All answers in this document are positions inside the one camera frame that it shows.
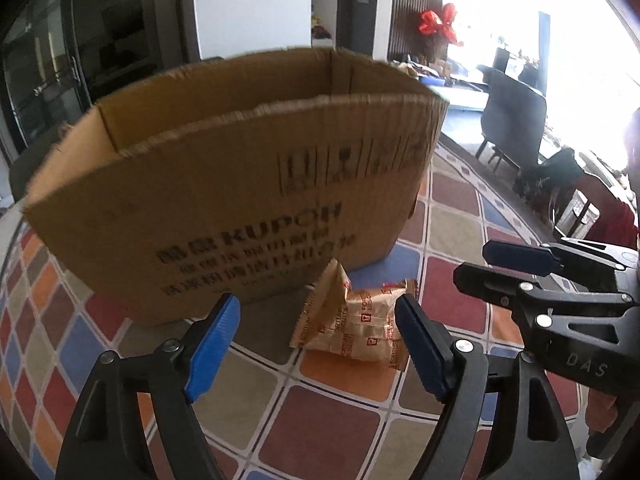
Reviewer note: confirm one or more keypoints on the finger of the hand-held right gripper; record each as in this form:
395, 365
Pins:
490, 282
515, 257

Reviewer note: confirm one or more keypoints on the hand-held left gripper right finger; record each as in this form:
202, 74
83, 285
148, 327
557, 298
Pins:
420, 350

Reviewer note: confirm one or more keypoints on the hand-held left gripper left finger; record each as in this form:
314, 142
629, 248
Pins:
215, 345

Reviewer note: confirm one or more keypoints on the tan cookie packet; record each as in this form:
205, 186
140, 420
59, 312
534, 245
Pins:
360, 330

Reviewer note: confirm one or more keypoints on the brown cardboard box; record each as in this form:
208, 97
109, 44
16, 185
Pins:
200, 200

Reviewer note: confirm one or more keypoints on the person's right hand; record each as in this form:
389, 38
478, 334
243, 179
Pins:
600, 410

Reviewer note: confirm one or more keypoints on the wooden chair with dark cloth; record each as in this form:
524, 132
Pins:
550, 180

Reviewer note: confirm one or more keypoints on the colourful checkered tablecloth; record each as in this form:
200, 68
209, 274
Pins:
340, 430

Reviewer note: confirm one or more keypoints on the dark upholstered chair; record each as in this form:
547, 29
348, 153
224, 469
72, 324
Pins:
515, 120

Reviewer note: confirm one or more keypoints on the black glass door cabinet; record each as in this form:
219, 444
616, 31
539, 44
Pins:
75, 50

